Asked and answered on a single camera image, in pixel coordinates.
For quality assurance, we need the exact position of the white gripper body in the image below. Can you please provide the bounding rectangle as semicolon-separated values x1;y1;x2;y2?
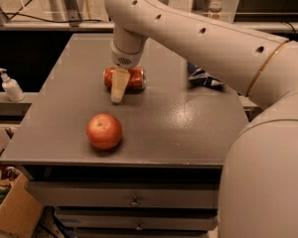
110;43;143;68

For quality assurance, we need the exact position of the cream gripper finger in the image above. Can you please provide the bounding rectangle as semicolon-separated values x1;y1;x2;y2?
111;67;130;103

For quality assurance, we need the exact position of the red coke can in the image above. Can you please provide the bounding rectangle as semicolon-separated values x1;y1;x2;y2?
103;66;146;90

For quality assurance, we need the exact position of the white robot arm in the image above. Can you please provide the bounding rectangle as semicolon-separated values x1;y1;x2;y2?
104;0;298;238

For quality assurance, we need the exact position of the red apple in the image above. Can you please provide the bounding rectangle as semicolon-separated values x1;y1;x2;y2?
86;113;122;150

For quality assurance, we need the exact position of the blue chip bag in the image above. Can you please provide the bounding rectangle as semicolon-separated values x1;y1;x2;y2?
187;62;224;88

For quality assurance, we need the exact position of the grey drawer cabinet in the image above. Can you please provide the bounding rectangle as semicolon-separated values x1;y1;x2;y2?
1;34;247;238

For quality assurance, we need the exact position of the white pump soap bottle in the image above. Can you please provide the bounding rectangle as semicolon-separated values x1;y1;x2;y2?
0;68;25;102

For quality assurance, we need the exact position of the top drawer knob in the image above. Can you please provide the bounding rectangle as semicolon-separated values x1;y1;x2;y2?
130;197;140;207

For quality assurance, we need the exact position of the drawer knob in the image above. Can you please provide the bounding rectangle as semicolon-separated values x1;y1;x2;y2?
135;223;144;231
130;197;140;207

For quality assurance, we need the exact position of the cardboard box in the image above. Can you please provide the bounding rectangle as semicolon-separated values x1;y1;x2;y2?
0;131;44;238

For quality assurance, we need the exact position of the black cable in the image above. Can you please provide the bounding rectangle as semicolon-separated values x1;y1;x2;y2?
3;12;103;24

